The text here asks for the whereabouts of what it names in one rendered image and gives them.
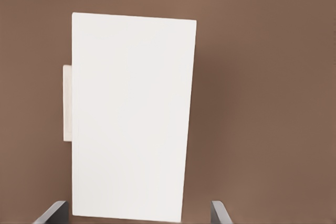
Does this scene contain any white oven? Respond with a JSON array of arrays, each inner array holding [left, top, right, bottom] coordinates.
[[71, 12, 197, 223]]

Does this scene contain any pale oven door handle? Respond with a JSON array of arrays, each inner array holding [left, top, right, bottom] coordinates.
[[62, 64, 73, 142]]

